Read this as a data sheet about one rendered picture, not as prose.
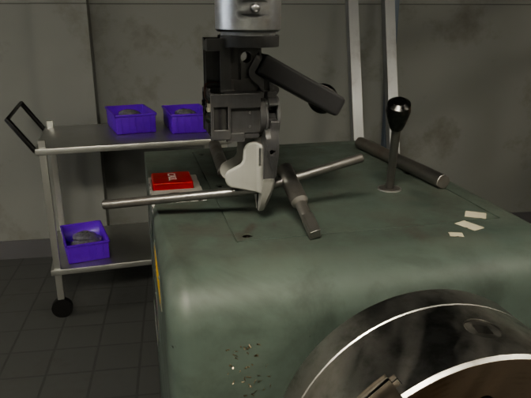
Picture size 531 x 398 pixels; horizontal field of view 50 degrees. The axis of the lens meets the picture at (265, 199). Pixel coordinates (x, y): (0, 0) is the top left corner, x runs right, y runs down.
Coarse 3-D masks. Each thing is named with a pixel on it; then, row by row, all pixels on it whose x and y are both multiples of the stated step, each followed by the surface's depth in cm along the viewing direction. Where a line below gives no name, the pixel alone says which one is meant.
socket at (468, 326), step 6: (468, 324) 52; (474, 324) 52; (480, 324) 52; (486, 324) 52; (468, 330) 51; (474, 330) 51; (480, 330) 52; (486, 330) 52; (492, 330) 51; (498, 330) 51; (486, 336) 50; (492, 336) 50; (498, 336) 50
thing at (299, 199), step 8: (280, 168) 72; (288, 168) 71; (280, 176) 71; (288, 176) 70; (296, 176) 71; (288, 184) 70; (296, 184) 69; (288, 192) 69; (296, 192) 68; (304, 192) 69; (296, 200) 68; (304, 200) 68; (296, 208) 68; (304, 208) 67; (304, 216) 66; (312, 216) 66; (304, 224) 66; (312, 224) 66; (312, 232) 65; (320, 232) 65
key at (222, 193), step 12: (348, 156) 72; (360, 156) 72; (312, 168) 72; (324, 168) 71; (336, 168) 72; (276, 180) 71; (300, 180) 71; (192, 192) 71; (204, 192) 71; (216, 192) 71; (228, 192) 70; (240, 192) 70; (252, 192) 70; (108, 204) 71; (120, 204) 71; (132, 204) 71; (144, 204) 71; (156, 204) 71
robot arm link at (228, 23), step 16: (224, 0) 61; (240, 0) 60; (256, 0) 61; (272, 0) 61; (224, 16) 62; (240, 16) 61; (256, 16) 61; (272, 16) 62; (224, 32) 63; (240, 32) 62; (256, 32) 62; (272, 32) 63
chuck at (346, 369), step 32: (416, 320) 53; (448, 320) 52; (480, 320) 53; (512, 320) 55; (352, 352) 53; (384, 352) 50; (416, 352) 49; (448, 352) 48; (480, 352) 47; (512, 352) 47; (320, 384) 53; (352, 384) 50; (416, 384) 46; (448, 384) 46; (480, 384) 47; (512, 384) 48
